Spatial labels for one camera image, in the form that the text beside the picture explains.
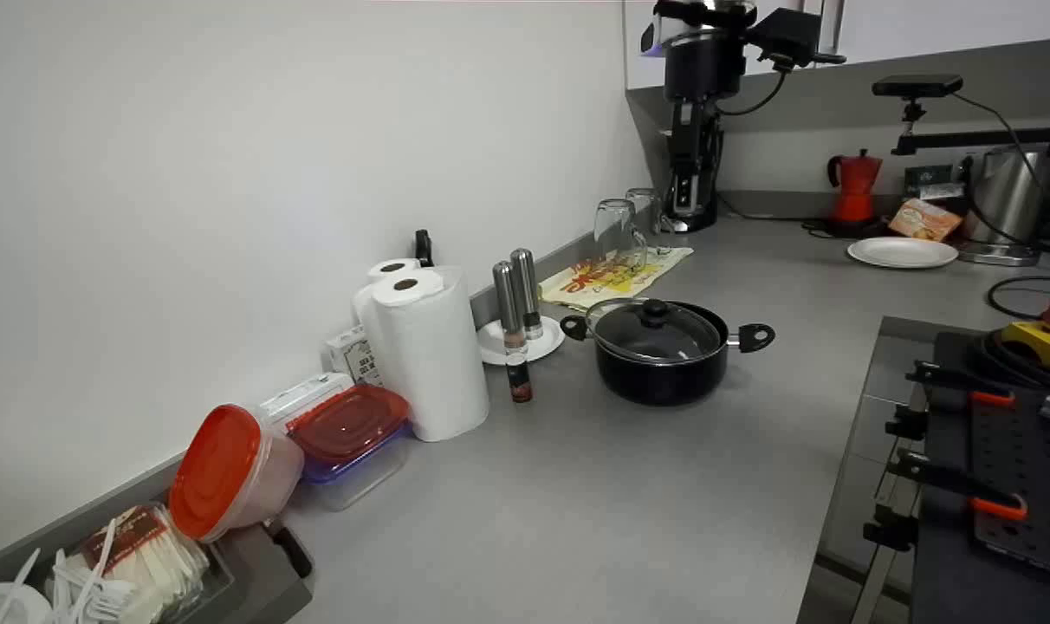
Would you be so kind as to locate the black external camera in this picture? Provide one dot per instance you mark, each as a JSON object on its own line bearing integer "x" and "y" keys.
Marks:
{"x": 916, "y": 86}

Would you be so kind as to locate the white power strip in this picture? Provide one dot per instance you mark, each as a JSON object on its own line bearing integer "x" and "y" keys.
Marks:
{"x": 303, "y": 397}

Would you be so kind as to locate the white dinner plate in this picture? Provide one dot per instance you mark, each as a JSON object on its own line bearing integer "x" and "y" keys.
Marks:
{"x": 904, "y": 256}

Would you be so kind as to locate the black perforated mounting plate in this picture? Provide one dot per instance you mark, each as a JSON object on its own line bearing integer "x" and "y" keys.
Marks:
{"x": 1011, "y": 461}

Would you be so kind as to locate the black cooking pot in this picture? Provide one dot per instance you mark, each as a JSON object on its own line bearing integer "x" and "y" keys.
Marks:
{"x": 662, "y": 376}

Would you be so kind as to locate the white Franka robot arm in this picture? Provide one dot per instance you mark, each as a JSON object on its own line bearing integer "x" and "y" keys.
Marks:
{"x": 699, "y": 13}

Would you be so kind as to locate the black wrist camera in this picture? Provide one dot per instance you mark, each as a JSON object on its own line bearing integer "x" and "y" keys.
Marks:
{"x": 787, "y": 35}

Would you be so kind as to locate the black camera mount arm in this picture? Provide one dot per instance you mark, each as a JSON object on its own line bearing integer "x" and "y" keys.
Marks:
{"x": 977, "y": 139}

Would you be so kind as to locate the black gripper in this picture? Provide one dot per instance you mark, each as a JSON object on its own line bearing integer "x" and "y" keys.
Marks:
{"x": 705, "y": 65}

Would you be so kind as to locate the white paper towel roll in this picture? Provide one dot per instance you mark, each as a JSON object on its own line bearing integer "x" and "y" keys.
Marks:
{"x": 386, "y": 271}
{"x": 431, "y": 359}

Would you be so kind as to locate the white bowl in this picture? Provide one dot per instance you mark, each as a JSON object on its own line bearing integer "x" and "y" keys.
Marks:
{"x": 2, "y": 606}

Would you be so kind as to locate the black countertop appliance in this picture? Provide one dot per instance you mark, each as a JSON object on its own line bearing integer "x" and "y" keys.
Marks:
{"x": 696, "y": 192}

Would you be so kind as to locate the clear drinking glass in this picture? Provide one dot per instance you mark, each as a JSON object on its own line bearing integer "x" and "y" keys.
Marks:
{"x": 615, "y": 221}

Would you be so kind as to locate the white plastic cutlery bundle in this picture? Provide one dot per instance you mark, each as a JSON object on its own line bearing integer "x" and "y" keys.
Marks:
{"x": 145, "y": 574}

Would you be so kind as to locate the stainless steel kettle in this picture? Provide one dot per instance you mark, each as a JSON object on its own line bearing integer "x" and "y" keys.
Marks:
{"x": 1011, "y": 195}

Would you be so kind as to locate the grey utensil tray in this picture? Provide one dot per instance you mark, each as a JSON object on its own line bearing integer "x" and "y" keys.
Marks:
{"x": 258, "y": 592}

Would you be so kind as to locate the silver pepper mill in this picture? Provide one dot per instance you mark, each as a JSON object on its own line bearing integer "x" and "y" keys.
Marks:
{"x": 528, "y": 290}
{"x": 508, "y": 304}

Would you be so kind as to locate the round orange lid container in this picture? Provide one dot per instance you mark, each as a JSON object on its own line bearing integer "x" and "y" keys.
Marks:
{"x": 229, "y": 472}

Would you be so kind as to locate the small red spice bottle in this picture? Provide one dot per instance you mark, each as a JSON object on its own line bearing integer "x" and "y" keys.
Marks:
{"x": 521, "y": 384}

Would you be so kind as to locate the white round saucer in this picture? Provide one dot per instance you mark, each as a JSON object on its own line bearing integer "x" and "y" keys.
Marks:
{"x": 521, "y": 349}

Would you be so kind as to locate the yellow emergency stop button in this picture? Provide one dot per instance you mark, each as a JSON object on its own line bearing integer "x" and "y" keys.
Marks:
{"x": 1048, "y": 330}

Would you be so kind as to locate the small black bottle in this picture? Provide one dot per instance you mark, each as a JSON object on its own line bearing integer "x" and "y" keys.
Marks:
{"x": 424, "y": 247}

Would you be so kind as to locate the glass pot lid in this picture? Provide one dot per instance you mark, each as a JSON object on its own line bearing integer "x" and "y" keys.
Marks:
{"x": 661, "y": 326}

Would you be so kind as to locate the green box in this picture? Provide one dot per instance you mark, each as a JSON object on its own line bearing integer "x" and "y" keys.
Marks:
{"x": 934, "y": 177}

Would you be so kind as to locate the rectangular red lid container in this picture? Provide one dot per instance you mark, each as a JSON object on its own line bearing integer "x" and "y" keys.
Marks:
{"x": 352, "y": 430}

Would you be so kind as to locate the orange snack packet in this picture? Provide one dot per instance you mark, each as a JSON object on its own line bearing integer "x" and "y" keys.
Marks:
{"x": 928, "y": 221}

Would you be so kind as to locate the red moka pot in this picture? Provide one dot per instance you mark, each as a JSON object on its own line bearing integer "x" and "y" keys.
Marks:
{"x": 858, "y": 185}

